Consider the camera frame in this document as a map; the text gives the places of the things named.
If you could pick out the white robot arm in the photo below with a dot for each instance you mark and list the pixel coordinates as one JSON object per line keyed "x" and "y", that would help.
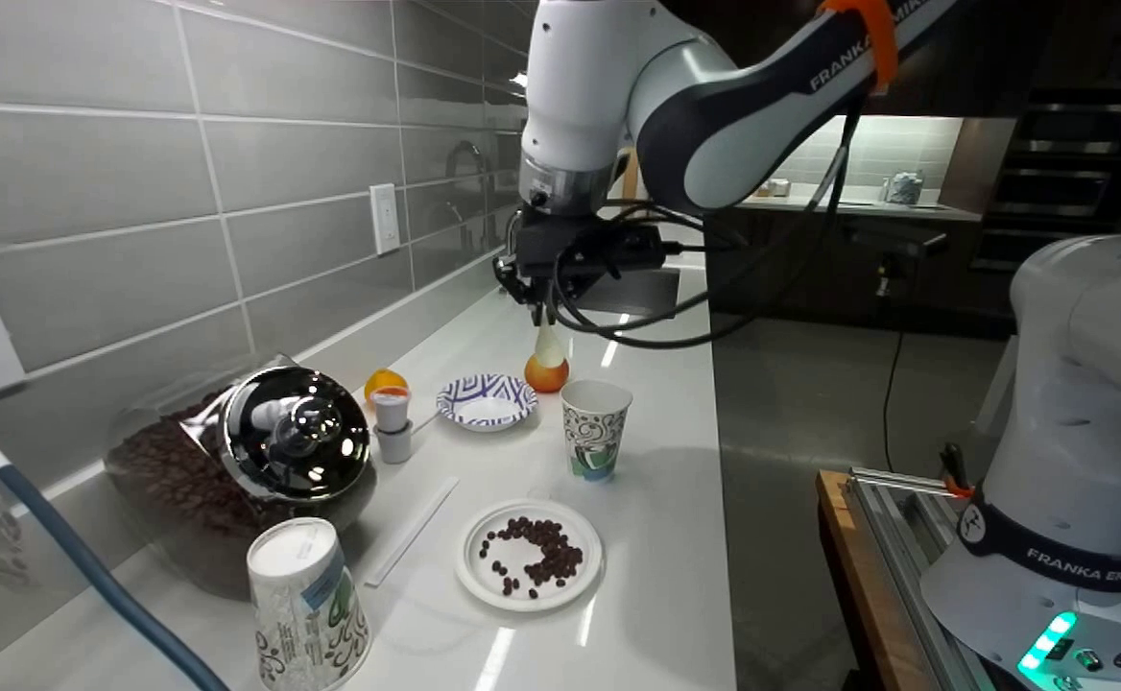
{"x": 606, "y": 73}

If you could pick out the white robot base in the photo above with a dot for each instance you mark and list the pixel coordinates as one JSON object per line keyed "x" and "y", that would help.
{"x": 1034, "y": 574}

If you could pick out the blue patterned small bowl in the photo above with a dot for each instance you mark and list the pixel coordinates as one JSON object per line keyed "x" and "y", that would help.
{"x": 484, "y": 399}

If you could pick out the white plate with beans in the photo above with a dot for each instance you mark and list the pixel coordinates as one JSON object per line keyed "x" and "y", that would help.
{"x": 526, "y": 557}

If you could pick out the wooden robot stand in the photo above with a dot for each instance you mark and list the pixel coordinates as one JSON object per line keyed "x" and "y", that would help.
{"x": 878, "y": 545}

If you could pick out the upside-down patterned paper cup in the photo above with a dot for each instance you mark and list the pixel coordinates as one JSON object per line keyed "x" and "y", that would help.
{"x": 310, "y": 622}

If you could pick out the kitchen sink basin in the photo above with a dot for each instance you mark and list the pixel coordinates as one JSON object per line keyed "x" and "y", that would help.
{"x": 635, "y": 293}

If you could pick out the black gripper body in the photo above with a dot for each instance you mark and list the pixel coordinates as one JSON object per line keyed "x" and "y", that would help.
{"x": 565, "y": 255}

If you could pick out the upright patterned paper cup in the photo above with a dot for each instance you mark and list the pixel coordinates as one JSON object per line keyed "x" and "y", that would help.
{"x": 591, "y": 426}

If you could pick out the red orange tomato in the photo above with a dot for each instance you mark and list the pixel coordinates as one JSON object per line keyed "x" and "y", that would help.
{"x": 545, "y": 377}

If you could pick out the small orange fruit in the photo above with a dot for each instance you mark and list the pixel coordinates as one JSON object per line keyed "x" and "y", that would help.
{"x": 384, "y": 382}

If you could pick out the white plastic spoon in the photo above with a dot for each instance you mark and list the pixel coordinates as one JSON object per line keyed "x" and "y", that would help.
{"x": 551, "y": 347}

